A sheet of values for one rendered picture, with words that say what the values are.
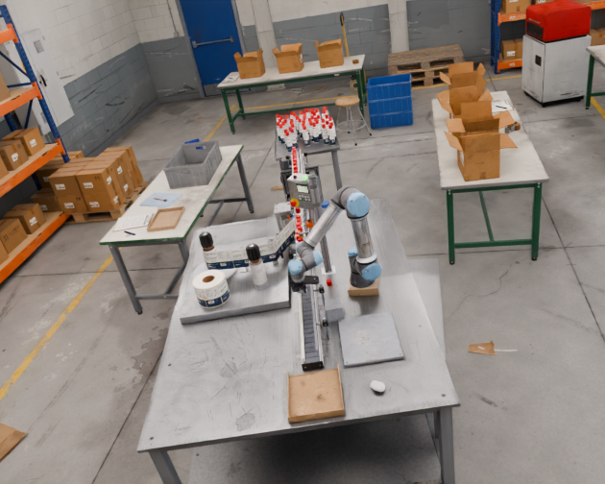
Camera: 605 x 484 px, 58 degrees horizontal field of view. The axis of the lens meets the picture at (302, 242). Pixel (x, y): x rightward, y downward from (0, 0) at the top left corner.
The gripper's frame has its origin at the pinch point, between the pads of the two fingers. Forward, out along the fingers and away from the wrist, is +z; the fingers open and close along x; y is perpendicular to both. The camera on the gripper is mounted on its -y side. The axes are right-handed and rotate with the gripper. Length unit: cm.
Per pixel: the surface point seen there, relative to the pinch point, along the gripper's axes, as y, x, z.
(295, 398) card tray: 10, 67, -27
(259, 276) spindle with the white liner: 27.4, -16.5, 4.4
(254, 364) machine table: 32, 43, -13
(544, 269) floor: -187, -46, 134
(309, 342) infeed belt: 0.8, 36.4, -14.7
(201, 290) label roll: 62, -9, -4
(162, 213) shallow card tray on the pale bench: 122, -136, 94
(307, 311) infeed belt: 0.7, 13.7, -1.6
